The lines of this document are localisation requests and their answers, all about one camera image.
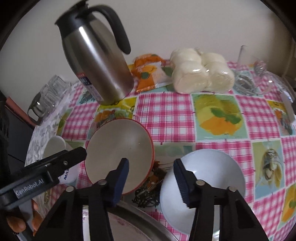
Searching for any dark blue cabinet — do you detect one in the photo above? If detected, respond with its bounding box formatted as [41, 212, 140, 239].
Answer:
[1, 93, 34, 173]

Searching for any dark-rimmed glass cup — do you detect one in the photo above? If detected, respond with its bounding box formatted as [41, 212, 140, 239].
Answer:
[27, 92, 56, 126]

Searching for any white floral plate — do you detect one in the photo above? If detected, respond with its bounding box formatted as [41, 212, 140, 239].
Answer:
[108, 212, 162, 240]

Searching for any white bowl red rim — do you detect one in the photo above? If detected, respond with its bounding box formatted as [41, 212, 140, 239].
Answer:
[85, 118, 154, 195]

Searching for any clear glass pitcher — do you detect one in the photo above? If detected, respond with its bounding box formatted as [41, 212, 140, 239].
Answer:
[233, 45, 276, 96]

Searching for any pale blue bowl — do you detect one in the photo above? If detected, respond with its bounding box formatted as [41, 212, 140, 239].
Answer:
[160, 149, 246, 235]

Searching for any orange snack packet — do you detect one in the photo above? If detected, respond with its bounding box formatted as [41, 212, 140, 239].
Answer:
[128, 54, 173, 93]

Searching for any person's hand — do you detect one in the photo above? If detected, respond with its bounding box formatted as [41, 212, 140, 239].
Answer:
[6, 199, 43, 236]

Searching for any clear faceted glass cup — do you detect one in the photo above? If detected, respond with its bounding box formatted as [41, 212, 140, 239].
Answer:
[40, 75, 71, 99]

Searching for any pink checkered plastic tablecloth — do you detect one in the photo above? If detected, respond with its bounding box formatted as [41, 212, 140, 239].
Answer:
[43, 60, 296, 241]

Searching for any wrapped white buns pack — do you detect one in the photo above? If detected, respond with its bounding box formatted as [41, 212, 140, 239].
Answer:
[170, 48, 235, 94]

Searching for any grey floral fleece cloth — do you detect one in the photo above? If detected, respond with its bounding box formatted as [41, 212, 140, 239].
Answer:
[25, 87, 72, 166]

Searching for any small white cup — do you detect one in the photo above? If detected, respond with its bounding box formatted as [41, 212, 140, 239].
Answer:
[42, 136, 80, 186]

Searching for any stainless steel thermos jug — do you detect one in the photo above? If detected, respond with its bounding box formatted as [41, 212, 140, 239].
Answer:
[55, 1, 134, 105]

